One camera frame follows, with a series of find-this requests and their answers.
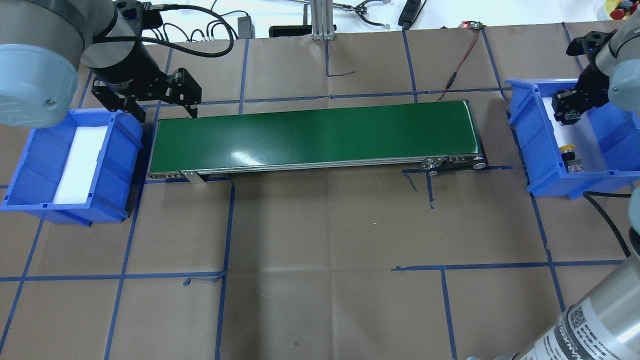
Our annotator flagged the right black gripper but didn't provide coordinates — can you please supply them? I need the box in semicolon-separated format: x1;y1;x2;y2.
551;72;610;122

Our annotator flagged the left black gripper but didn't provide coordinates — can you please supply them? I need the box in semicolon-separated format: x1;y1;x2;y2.
91;67;202;124

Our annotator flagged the yellow push button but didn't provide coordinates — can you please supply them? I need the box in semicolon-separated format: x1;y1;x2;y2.
558;144;585;173

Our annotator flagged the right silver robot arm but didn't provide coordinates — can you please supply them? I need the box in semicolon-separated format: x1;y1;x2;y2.
495;0;639;360

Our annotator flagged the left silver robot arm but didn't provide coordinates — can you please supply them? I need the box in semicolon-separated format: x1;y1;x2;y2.
0;0;202;128

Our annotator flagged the blue bin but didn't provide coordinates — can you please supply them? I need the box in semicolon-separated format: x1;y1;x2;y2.
1;108;143;227
506;78;640;199

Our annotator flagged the white foam pad bin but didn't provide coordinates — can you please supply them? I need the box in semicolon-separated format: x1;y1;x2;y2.
52;125;108;205
542;96;606;173

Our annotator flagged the green conveyor belt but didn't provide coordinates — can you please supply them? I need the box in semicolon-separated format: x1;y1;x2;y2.
147;101;489;182

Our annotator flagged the black power adapter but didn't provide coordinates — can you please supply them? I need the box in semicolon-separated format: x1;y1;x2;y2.
397;0;426;31

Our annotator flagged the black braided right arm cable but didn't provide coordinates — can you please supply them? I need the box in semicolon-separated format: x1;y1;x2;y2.
583;190;636;259

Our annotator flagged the red black conveyor wire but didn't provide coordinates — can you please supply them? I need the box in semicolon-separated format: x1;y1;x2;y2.
436;26;485;103

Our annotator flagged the aluminium frame post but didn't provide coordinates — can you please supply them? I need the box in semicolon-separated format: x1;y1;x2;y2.
310;0;335;41

